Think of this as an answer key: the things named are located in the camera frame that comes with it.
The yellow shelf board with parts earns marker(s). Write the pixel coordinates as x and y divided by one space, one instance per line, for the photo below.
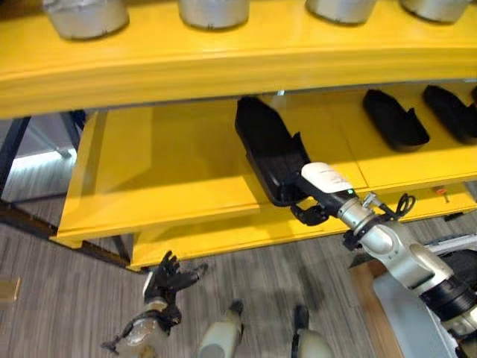
167 179

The black sole-shaped part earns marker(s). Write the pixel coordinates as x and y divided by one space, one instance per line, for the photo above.
393 121
449 112
266 141

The small red tag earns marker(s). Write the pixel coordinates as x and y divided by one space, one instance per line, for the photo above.
442 192

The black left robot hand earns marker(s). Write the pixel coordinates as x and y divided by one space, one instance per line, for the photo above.
167 279

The silver metal cylinder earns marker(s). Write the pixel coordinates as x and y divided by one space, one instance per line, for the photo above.
434 9
87 16
341 10
214 13

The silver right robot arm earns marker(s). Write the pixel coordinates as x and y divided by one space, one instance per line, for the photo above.
402 257

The wooden stand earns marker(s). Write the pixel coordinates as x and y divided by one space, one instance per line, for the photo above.
363 298

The silver right robot leg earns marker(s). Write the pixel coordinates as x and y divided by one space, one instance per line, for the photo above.
311 341

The silver robot leg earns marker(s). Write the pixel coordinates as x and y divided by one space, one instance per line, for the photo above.
220 335
311 341

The silver left robot leg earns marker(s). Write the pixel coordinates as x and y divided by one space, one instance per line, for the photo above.
220 335

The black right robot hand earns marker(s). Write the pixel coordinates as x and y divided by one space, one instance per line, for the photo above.
324 179

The black shelf frame post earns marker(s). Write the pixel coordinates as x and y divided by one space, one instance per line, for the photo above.
13 156

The yellow shelf board with cylinders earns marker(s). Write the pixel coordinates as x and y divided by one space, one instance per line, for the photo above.
223 67

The black shelf leg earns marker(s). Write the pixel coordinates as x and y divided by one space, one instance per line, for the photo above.
124 250

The yellow low shelf board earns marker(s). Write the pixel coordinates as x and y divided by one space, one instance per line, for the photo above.
223 238

